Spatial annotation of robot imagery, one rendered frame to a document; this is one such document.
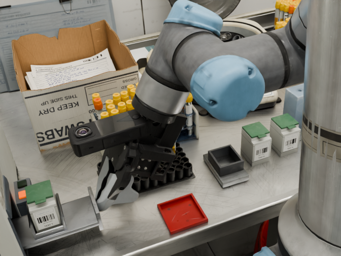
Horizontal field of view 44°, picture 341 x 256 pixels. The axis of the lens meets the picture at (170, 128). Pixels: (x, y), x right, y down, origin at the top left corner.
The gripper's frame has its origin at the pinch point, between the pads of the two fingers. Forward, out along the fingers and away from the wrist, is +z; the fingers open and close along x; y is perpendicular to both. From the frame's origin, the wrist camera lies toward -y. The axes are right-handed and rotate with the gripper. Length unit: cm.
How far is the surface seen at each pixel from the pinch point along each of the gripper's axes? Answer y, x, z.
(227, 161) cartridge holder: 24.3, 3.8, -10.2
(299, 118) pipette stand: 37.7, 6.0, -21.8
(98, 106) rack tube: 2.2, 20.1, -7.9
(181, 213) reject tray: 13.7, -3.8, -2.7
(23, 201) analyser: -10.1, 5.6, 5.6
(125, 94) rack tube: 6.6, 20.2, -11.8
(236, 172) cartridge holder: 24.3, 0.2, -10.1
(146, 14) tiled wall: 22, 60, -20
